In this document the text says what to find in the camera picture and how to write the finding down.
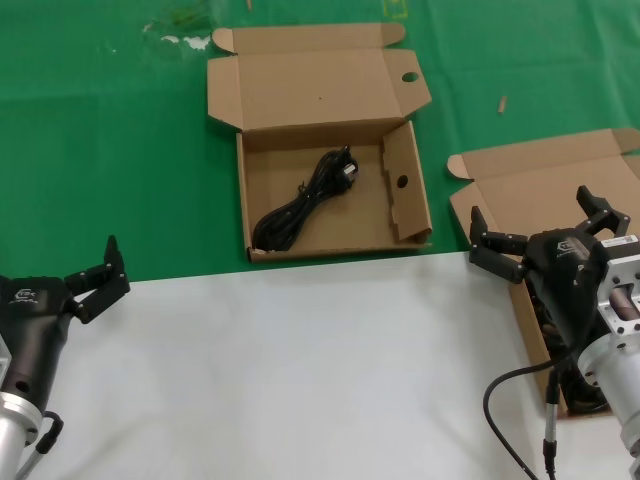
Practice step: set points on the green table cloth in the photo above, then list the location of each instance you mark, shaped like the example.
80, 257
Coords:
75, 150

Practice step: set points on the cardboard box with round hole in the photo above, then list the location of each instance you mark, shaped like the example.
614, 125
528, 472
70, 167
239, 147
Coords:
310, 85

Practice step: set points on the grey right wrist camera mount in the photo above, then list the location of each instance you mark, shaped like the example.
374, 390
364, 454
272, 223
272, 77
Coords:
620, 270

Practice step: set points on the white table cloth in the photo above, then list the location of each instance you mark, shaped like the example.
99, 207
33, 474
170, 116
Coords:
250, 375

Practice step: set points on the crumpled clear plastic wrap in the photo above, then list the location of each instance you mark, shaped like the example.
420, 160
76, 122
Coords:
197, 44

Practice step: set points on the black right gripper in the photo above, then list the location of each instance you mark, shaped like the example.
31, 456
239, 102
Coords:
565, 280

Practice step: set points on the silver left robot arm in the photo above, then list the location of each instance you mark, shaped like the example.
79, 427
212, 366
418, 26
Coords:
10, 435

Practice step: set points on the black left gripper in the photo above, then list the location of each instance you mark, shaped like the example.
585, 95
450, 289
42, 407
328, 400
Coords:
35, 330

